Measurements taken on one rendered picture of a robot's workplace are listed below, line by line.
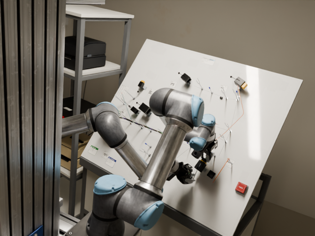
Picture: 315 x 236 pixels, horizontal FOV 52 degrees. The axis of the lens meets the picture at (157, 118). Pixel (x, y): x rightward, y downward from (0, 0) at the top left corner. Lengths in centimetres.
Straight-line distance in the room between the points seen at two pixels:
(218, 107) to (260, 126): 29
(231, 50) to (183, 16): 63
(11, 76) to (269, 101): 155
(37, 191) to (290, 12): 285
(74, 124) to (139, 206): 57
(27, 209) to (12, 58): 48
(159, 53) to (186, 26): 122
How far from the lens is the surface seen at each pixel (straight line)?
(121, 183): 121
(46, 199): 117
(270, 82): 212
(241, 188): 189
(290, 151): 369
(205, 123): 164
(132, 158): 149
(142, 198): 115
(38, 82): 95
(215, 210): 193
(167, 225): 214
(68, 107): 254
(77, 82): 221
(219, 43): 352
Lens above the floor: 208
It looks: 22 degrees down
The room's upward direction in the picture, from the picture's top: 9 degrees clockwise
